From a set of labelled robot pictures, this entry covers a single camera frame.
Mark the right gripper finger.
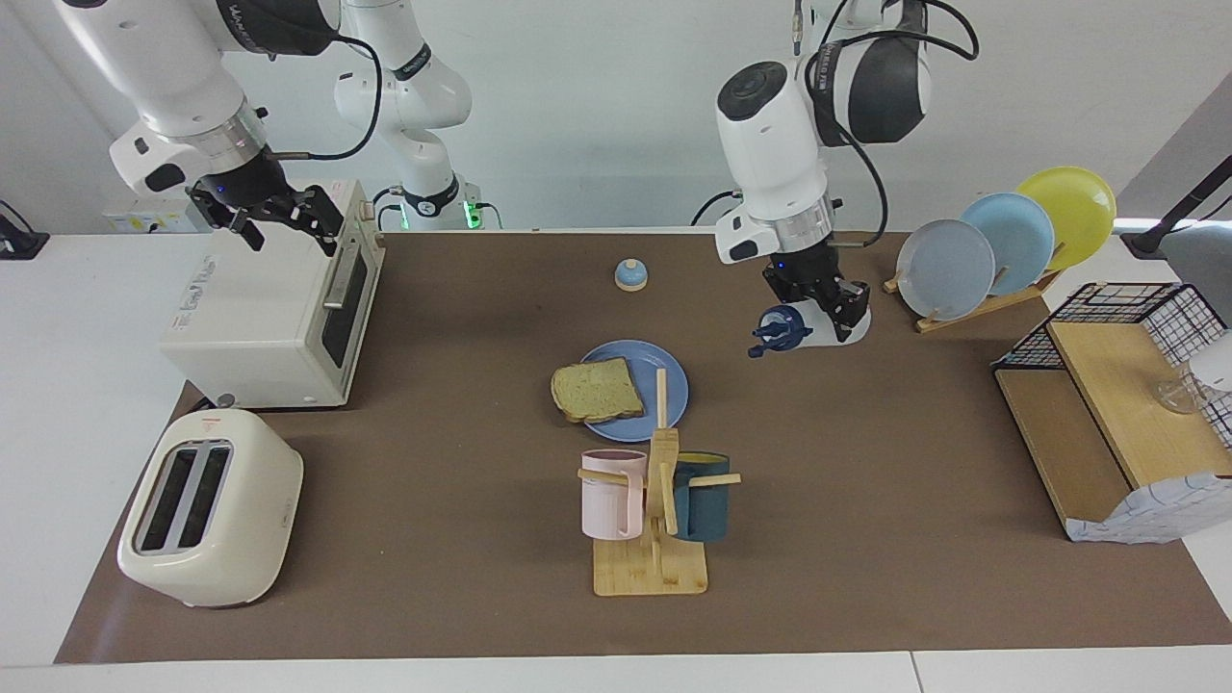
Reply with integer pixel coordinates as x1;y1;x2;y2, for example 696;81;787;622
289;185;345;256
226;204;266;251

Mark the white bottle dark blue cap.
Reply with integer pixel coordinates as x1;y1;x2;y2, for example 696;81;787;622
749;300;873;359

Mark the toasted bread slice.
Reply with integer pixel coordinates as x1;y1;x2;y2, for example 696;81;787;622
551;357;646;424

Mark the grey round plate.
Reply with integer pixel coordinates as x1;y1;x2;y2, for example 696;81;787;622
895;218;996;321

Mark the wooden plate rack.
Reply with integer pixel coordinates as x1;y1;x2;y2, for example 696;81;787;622
883;241;1065;335

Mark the light blue round plate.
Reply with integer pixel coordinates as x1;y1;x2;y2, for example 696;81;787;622
962;192;1057;297

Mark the yellow round plate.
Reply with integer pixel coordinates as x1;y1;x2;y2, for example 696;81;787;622
1015;166;1117;273

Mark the white toaster oven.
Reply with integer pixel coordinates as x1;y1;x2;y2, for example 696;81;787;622
159;178;386;409

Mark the white power socket box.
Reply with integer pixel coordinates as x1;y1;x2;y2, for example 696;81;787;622
101;186;215;234

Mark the teal mug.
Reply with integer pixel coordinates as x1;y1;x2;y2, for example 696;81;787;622
671;451;732;543

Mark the two-tier wooden shelf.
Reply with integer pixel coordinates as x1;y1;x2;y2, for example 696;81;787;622
994;321;1232;540

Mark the cream two-slot toaster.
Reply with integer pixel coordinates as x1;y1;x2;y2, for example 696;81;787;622
116;408;305;609

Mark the pink mug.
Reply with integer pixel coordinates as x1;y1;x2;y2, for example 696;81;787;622
580;449;648;541

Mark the wooden mug rack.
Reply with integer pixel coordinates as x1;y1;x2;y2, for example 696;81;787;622
577;368;743;598

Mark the clear glass cup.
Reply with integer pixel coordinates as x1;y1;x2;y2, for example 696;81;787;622
1155;371;1209;415

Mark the grey rounded object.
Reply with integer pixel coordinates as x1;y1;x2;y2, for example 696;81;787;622
1160;219;1232;323

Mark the white blue checkered cloth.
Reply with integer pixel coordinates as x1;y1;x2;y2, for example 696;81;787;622
1065;472;1232;545

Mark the white rounded object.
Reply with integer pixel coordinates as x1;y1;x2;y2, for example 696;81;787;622
1191;330;1232;394

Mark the brown table mat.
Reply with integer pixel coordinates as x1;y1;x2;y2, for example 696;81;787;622
55;231;1232;665

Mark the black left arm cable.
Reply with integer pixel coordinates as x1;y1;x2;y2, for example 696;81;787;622
794;0;981;251

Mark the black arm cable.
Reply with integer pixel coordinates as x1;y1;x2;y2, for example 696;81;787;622
265;24;384;161
794;0;981;251

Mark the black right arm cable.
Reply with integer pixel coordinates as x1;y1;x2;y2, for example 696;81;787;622
265;24;384;161

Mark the black clamp mount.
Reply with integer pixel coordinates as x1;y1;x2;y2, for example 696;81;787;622
0;199;51;261

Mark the black wire mesh frame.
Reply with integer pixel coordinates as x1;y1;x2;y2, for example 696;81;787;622
991;282;1232;453

